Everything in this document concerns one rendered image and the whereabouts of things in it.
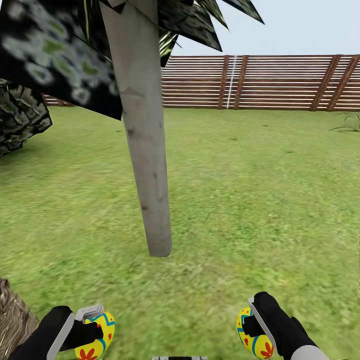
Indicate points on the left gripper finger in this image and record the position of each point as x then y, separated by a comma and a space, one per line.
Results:
99, 333

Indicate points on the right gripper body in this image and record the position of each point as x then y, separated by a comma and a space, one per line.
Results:
253, 327

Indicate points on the wicker basket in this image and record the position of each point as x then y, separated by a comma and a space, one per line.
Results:
17, 321

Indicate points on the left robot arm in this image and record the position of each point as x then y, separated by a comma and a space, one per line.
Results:
60, 330

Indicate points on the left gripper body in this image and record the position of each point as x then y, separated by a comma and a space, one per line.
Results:
85, 335

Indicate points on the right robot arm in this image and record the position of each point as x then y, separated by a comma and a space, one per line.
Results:
287, 335

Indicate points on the easter egg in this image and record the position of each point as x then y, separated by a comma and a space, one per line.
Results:
94, 350
260, 346

